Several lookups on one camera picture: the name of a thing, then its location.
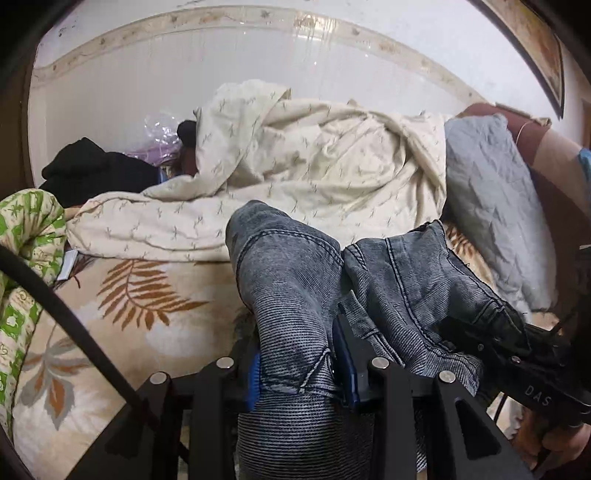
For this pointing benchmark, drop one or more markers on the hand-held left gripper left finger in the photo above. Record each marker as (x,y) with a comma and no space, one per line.
(253,383)

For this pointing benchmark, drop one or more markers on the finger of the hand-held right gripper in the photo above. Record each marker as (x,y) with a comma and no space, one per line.
(485,339)

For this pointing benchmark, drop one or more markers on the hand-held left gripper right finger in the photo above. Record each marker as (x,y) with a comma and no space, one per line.
(347,369)

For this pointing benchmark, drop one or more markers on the blue-grey denim pants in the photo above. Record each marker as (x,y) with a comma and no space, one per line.
(286,286)

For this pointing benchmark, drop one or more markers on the person's right hand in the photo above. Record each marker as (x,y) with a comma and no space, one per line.
(568,450)

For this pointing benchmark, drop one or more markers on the beige leaf-print blanket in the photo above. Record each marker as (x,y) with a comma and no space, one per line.
(138,332)

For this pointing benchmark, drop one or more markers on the grey-blue quilted pillow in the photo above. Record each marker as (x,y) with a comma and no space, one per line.
(489,184)

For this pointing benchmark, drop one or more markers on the cream printed duvet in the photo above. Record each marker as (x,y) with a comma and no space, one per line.
(323,161)

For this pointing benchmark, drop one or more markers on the small white box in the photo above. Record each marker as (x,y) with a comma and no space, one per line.
(68,266)

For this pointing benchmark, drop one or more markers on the small black cloth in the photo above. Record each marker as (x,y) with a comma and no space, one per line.
(187,134)

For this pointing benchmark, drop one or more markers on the clear plastic bag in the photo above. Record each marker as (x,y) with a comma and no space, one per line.
(157,136)

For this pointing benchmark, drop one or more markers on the black garment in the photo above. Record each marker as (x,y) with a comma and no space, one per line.
(92,170)

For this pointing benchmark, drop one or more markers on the green printed blanket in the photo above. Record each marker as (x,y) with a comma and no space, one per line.
(27,221)

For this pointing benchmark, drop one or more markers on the dark framed wall picture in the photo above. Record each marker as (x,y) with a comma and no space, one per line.
(540,50)

